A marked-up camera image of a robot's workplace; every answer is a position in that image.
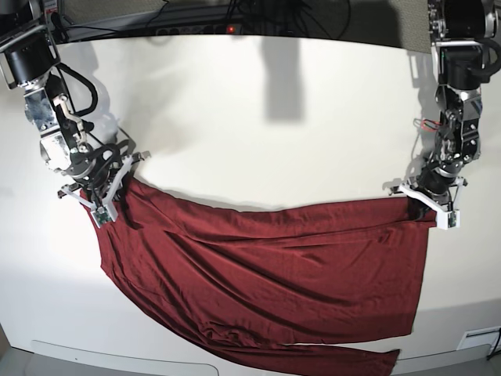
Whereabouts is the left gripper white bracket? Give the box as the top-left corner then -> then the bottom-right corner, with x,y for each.
384,168 -> 467,223

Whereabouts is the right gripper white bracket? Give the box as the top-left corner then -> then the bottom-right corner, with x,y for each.
58,143 -> 150,212

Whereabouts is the dark red long-sleeve T-shirt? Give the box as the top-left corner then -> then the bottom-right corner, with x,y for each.
96,180 -> 435,375

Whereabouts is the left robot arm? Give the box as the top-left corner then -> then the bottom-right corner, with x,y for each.
391,1 -> 500,230

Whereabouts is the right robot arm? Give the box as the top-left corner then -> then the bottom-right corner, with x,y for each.
1,1 -> 147,227

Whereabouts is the white label plate on table edge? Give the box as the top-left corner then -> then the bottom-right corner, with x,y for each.
456,327 -> 500,351

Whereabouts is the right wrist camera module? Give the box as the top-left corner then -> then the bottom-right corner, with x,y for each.
90,205 -> 117,228

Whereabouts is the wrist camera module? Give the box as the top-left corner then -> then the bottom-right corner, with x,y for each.
90,205 -> 117,228
436,210 -> 461,230

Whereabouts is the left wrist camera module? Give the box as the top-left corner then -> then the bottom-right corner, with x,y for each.
436,210 -> 461,230

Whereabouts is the black cable at table corner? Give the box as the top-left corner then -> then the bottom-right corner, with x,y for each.
485,327 -> 501,362

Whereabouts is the black power strip red switch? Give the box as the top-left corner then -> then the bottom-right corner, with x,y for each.
150,23 -> 242,36

